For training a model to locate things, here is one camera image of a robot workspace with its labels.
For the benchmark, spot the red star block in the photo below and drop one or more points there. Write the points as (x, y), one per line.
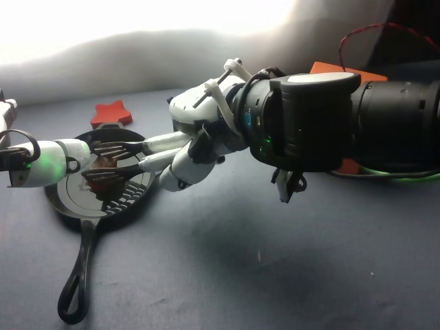
(111, 112)

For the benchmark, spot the brown meat chunk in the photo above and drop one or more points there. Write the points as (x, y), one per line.
(103, 161)

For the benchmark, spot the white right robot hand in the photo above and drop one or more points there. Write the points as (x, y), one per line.
(192, 106)

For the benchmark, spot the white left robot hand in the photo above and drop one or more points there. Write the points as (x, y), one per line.
(48, 161)

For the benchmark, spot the white backdrop sheet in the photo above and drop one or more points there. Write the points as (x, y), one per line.
(137, 51)

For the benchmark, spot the large orange cube block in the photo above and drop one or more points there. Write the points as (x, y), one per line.
(330, 68)

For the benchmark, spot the black cast iron pan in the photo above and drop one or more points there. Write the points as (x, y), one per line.
(82, 254)

